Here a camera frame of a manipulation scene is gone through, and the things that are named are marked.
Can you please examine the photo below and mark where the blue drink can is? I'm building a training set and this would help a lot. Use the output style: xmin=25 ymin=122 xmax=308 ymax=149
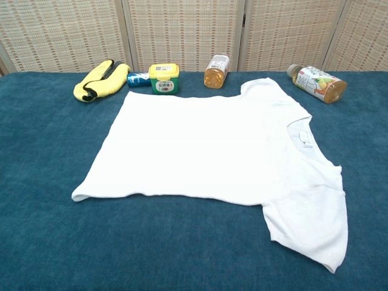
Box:
xmin=126 ymin=72 xmax=152 ymax=89

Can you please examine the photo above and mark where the woven folding screen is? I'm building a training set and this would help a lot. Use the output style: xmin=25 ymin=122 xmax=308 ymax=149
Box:
xmin=0 ymin=0 xmax=388 ymax=76

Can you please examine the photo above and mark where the yellow cloth with black trim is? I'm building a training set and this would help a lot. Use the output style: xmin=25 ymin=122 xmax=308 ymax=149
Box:
xmin=73 ymin=59 xmax=130 ymax=103

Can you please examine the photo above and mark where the white t-shirt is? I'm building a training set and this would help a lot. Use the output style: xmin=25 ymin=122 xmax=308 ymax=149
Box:
xmin=70 ymin=77 xmax=349 ymax=265

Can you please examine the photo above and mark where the tea bottle with fruit label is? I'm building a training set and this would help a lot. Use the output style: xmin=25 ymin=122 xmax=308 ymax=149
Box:
xmin=287 ymin=64 xmax=347 ymax=104

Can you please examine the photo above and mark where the amber tea bottle white label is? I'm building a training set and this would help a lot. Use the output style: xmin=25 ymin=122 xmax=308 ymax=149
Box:
xmin=203 ymin=53 xmax=230 ymax=90

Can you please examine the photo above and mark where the blue carpet table cover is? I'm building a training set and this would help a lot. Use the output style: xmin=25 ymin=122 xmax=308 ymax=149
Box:
xmin=0 ymin=71 xmax=388 ymax=291

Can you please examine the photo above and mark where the green tub with yellow lid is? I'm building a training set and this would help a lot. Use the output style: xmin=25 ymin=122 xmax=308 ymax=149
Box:
xmin=148 ymin=63 xmax=180 ymax=96

